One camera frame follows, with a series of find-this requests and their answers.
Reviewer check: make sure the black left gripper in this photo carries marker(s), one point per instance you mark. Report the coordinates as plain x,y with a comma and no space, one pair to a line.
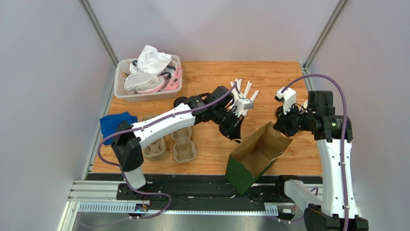
234,131

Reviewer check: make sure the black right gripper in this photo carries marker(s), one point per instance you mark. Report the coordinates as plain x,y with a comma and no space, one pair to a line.
282,124

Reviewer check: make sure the green paper gift bag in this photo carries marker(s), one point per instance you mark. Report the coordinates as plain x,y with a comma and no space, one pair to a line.
254,155

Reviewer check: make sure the cardboard cup carrier tray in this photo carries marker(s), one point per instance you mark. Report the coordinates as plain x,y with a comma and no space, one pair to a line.
184,150
156,150

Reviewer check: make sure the black plastic cup lid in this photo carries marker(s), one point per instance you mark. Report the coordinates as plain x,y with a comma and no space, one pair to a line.
179,101

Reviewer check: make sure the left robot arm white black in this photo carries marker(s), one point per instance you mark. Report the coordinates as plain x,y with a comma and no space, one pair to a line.
224,107

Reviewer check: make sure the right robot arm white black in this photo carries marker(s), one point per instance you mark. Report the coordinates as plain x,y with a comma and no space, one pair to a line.
337,209

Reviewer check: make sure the stack of black lids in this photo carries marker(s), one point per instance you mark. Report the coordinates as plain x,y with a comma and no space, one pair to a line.
279,113

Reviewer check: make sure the white wrapped straw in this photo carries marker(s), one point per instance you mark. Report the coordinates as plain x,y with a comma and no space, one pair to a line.
238,87
247,89
254,95
234,90

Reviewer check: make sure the crumpled white cloth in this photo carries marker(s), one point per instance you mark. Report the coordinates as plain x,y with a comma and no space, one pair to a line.
151,61

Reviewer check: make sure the blue cloth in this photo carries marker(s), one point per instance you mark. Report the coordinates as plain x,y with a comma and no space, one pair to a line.
109,123

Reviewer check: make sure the white plastic basket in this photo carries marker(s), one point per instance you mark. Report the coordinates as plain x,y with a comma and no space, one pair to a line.
128,66

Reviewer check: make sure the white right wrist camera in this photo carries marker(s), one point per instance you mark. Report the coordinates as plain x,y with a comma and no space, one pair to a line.
288,97

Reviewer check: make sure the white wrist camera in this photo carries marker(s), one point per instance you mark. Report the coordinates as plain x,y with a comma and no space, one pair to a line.
234,108
288,97

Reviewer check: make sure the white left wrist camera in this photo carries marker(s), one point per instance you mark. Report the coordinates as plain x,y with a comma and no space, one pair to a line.
234,108

